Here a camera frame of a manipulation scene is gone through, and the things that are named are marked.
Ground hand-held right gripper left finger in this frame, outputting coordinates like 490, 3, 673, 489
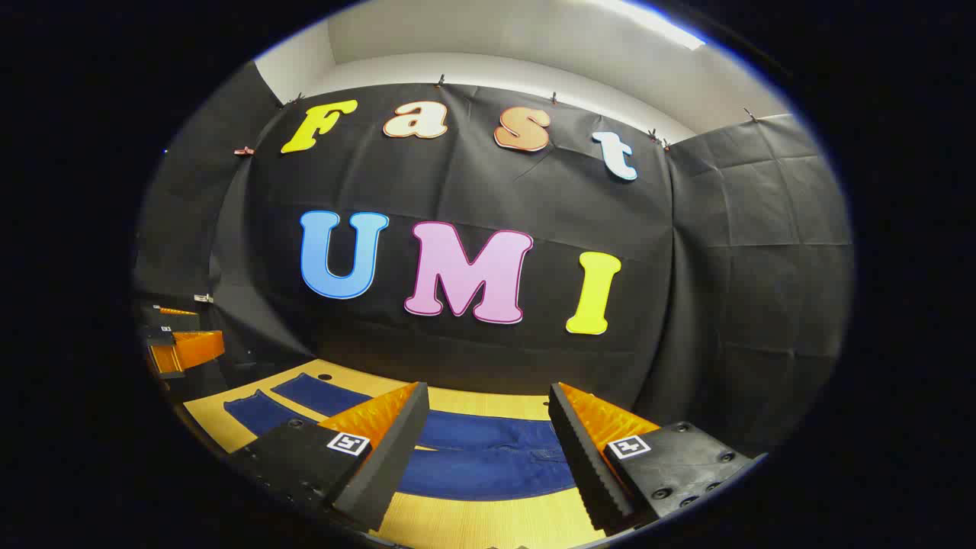
227, 381, 431, 533

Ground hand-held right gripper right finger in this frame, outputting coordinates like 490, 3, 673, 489
547, 381, 769, 535

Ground blue denim jeans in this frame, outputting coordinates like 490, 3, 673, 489
223, 372, 580, 502

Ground black backdrop cloth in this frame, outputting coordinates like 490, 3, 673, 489
131, 61, 855, 458

